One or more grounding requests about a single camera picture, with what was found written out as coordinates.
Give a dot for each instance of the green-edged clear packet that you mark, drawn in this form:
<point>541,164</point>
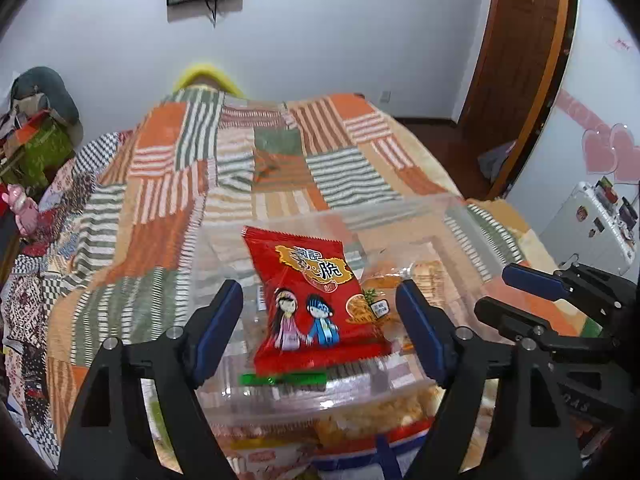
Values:
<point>280,379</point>

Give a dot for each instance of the pink toy figure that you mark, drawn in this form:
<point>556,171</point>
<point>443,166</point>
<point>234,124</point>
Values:
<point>22,210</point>

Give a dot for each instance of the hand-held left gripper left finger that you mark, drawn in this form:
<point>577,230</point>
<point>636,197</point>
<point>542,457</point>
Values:
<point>220,327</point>

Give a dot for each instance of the blue and red snack packet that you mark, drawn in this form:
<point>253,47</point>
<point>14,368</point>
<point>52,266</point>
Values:
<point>350,460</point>

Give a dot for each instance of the striped patchwork blanket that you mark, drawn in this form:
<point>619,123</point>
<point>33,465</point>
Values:
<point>175,200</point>

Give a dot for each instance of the brown wooden door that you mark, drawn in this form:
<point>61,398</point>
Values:
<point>515,50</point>

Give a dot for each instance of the clear bread packet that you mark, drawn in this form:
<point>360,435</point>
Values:
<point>385,285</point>

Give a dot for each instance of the red cartoon snack packet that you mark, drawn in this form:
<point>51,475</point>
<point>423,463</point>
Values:
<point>310,310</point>

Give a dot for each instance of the yellow puffed snack packet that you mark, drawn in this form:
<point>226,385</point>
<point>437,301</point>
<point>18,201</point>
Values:
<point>370,420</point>

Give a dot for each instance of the clear plastic container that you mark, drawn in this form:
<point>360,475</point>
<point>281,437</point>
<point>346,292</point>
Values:
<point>350,220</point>

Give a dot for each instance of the red and white snack packet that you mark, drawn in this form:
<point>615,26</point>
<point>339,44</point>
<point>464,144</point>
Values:
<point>270,455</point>

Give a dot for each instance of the yellow pillow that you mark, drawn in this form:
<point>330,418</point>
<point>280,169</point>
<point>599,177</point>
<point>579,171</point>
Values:
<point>205,74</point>

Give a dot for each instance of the pink wall sticker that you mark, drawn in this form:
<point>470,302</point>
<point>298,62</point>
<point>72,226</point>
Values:
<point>623,45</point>

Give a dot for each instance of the pink heart decoration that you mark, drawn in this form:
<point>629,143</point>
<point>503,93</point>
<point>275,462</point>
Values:
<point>610,152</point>

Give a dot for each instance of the wall socket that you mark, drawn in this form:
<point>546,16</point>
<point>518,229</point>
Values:
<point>385,96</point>

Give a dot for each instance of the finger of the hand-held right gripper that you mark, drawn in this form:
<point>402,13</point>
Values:
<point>532,280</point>
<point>505,317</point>

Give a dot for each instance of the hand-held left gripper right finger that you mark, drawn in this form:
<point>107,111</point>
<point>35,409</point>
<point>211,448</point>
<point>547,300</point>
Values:
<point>420,332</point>

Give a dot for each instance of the white mini fridge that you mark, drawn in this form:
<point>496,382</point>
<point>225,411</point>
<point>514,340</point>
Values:
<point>585,230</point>

